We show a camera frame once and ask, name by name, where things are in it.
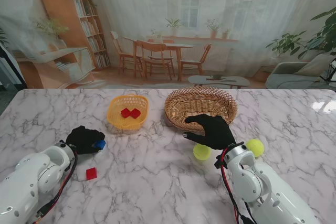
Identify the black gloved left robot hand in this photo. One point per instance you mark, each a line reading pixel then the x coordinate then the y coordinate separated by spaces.
pixel 81 140

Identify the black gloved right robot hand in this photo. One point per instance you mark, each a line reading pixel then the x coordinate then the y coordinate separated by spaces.
pixel 219 134

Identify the blue toy building block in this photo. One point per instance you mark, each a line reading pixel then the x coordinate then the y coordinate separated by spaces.
pixel 101 144

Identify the yellow-green tennis ball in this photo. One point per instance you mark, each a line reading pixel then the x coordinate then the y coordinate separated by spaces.
pixel 202 153
pixel 256 147

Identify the red toy building block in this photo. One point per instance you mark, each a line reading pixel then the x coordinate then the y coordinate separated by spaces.
pixel 136 113
pixel 126 113
pixel 91 174

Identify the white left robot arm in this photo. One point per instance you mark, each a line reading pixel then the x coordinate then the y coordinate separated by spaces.
pixel 26 176

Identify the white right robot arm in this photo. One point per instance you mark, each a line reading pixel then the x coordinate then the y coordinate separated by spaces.
pixel 262 192

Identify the yellow perforated plastic basket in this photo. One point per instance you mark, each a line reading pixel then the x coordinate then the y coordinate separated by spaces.
pixel 115 119

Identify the woven wicker basket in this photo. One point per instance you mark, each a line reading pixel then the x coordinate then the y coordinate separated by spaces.
pixel 189 100

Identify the black slanted stand pole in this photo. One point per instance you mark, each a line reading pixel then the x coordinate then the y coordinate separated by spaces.
pixel 13 67

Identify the black tripod stand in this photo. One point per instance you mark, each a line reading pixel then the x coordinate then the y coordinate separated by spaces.
pixel 329 73

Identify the printed room scene backdrop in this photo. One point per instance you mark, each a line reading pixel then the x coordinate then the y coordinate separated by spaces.
pixel 157 11

